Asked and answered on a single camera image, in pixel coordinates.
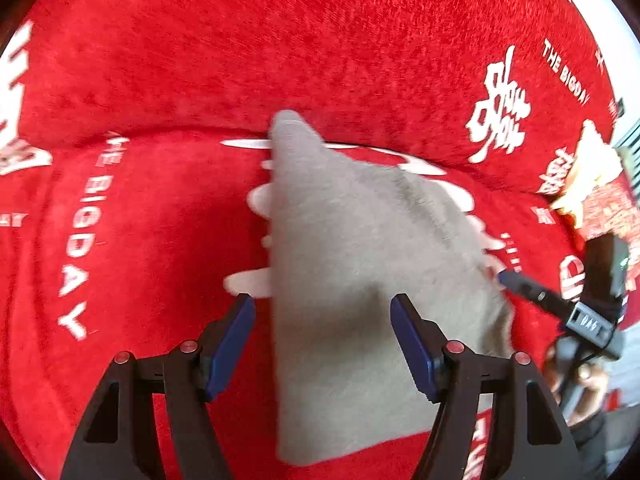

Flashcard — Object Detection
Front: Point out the grey small garment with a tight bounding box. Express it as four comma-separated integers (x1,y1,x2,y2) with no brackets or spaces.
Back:
267,109,516,467

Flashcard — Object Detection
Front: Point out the yellow red printed cushion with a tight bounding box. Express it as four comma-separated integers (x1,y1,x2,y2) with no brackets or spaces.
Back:
549,119,640,273

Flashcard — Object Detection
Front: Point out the person's right forearm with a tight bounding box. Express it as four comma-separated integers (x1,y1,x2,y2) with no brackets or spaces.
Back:
569,407,610,480

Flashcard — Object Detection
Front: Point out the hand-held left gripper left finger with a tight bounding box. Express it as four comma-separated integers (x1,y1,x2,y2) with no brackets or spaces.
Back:
60,292,257,480

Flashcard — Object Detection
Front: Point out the person's right hand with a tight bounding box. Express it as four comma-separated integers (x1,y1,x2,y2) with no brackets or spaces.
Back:
542,344,612,423

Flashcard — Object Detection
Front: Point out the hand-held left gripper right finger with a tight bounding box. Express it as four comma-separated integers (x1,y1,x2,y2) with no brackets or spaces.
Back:
390,292,586,480

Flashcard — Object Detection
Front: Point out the red printed sofa cover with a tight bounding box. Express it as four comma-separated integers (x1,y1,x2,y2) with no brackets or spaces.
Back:
0,0,640,480

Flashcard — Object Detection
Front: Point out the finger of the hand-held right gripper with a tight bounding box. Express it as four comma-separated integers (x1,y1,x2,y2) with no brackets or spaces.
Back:
497,270,577,319

